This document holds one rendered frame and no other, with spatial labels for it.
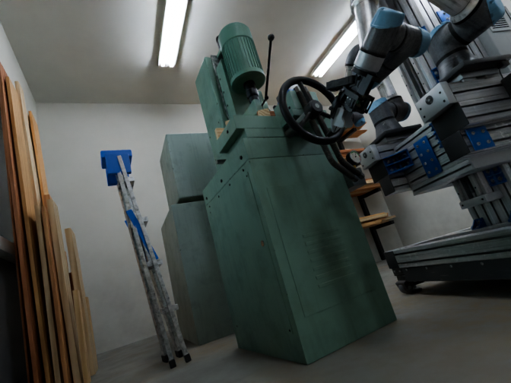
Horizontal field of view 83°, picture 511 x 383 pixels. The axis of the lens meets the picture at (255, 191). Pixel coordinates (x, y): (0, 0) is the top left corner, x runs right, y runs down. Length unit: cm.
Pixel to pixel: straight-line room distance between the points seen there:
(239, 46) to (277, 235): 96
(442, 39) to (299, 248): 101
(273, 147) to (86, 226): 262
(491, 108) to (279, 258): 93
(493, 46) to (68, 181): 358
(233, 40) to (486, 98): 110
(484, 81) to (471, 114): 17
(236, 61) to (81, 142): 262
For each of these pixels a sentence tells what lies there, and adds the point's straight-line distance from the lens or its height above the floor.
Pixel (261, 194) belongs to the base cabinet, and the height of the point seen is 56.
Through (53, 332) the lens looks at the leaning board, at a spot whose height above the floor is 30.
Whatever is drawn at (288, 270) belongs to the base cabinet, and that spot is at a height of 29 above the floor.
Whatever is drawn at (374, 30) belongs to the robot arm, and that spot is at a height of 82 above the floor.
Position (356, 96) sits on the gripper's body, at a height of 71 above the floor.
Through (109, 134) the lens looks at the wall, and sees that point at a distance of 387.
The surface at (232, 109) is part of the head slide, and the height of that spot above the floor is 112.
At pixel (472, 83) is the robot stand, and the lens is 139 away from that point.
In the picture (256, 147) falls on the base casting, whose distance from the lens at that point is 113.
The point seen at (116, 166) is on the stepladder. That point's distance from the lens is 177.
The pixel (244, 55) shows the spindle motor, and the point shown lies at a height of 130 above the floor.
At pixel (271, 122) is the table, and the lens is 123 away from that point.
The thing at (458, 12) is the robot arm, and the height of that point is 99.
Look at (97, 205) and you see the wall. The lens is 352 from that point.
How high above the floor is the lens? 31
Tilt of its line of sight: 15 degrees up
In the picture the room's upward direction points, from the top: 16 degrees counter-clockwise
